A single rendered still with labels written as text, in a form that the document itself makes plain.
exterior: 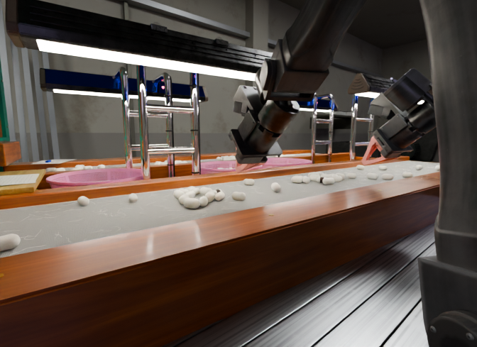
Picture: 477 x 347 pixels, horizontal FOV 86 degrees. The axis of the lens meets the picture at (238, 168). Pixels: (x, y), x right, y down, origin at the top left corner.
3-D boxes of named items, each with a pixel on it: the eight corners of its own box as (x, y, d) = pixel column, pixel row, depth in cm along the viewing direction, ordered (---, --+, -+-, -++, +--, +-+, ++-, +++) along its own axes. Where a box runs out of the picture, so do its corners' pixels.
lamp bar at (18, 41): (298, 79, 72) (299, 53, 71) (5, 32, 38) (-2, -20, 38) (279, 84, 79) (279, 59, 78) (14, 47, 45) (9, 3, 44)
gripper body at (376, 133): (369, 134, 61) (396, 111, 56) (391, 134, 66) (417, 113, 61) (386, 156, 58) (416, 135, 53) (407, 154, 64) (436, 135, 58)
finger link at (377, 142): (351, 153, 68) (379, 130, 62) (365, 152, 72) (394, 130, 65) (365, 174, 65) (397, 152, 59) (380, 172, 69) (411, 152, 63)
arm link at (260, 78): (243, 88, 52) (254, 28, 42) (282, 89, 54) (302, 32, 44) (253, 129, 45) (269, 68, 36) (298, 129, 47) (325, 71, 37)
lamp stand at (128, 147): (178, 188, 101) (174, 70, 95) (123, 194, 90) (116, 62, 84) (163, 181, 117) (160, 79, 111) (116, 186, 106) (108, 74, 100)
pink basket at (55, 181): (165, 197, 87) (165, 169, 86) (108, 223, 61) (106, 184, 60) (100, 192, 94) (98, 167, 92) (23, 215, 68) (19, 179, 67)
